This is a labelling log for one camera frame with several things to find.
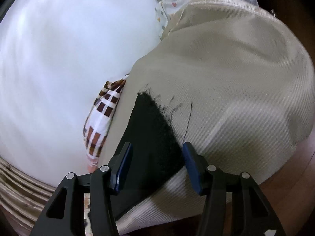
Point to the beige textured mattress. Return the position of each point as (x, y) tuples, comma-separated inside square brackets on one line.
[(237, 84)]

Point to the black pants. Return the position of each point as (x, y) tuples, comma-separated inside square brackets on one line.
[(147, 156)]

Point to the pink brown patterned pillow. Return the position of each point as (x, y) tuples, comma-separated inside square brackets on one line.
[(99, 120)]

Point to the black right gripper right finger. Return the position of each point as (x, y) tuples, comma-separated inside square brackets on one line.
[(234, 203)]

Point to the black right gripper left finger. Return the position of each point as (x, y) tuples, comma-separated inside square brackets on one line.
[(86, 199)]

